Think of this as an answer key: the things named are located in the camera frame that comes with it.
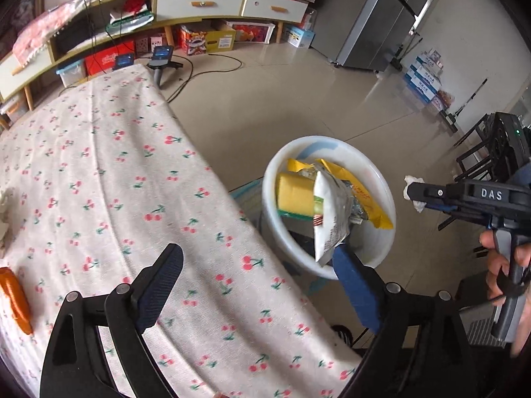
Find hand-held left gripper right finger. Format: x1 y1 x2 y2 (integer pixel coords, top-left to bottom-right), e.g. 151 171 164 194
331 244 495 398

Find small blue white box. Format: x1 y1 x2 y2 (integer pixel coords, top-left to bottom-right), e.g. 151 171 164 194
284 24 314 49

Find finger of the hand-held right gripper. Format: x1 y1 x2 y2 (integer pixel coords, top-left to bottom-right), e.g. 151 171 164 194
425 203 494 230
406 182 466 205

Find yellow kitchen sponge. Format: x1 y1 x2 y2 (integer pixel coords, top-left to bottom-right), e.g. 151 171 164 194
276 171 318 221

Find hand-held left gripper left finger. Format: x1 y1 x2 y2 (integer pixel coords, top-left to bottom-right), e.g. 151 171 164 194
39 243 184 398

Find silver refrigerator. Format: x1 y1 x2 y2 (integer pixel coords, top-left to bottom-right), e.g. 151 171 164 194
309 0 445 71

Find green and white folded bags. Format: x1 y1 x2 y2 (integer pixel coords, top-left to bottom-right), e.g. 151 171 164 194
105 0 154 34

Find white plastic waste bin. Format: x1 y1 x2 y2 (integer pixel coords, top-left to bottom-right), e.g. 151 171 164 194
261 135 398 281

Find white tissue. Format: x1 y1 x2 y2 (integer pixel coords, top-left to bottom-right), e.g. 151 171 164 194
404 174 427 215

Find long wooden media cabinet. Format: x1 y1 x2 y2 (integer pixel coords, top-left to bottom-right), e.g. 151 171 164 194
0 0 317 112

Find grey ribbed appliance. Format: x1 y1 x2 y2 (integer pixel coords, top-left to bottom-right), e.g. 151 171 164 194
458 302 509 347

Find pink floral cloth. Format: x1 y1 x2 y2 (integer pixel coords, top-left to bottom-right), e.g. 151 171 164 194
12 0 173 63

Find red cardboard box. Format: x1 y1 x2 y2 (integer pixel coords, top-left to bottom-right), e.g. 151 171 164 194
85 41 136 78

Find black floor cable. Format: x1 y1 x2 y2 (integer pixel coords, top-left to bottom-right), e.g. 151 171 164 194
166 52 244 102

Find floor mop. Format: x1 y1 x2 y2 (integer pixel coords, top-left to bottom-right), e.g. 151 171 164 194
445 78 489 125

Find clear storage box blue lid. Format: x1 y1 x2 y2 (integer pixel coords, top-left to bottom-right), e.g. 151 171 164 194
56 60 88 90

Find person's right hand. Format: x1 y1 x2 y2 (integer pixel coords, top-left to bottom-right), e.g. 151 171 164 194
479 231 531 358

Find clear box with red contents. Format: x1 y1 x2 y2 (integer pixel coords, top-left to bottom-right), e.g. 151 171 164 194
226 20 277 44

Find colourful printed carton box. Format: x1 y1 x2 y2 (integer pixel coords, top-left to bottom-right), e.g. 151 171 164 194
179 24 237 56

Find yellow snack bag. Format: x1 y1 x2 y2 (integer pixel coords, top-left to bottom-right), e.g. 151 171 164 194
287 157 395 231

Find white snack bag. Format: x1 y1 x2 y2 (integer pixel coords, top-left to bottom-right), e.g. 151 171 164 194
311 161 368 263

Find stack of blue white boxes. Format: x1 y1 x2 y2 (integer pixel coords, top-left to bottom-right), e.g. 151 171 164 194
402 49 455 111

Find cherry print tablecloth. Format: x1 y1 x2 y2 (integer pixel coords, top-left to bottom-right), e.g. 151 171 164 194
0 64 362 398

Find pink patterned small box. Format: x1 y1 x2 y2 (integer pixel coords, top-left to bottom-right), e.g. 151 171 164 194
137 35 165 53

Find orange carrot toy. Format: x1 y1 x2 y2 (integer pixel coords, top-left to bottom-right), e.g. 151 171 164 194
0 267 34 337

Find black stool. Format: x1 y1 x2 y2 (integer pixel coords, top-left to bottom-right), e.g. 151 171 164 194
454 113 499 183

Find black electronic box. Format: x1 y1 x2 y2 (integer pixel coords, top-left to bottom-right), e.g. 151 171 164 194
54 18 113 55

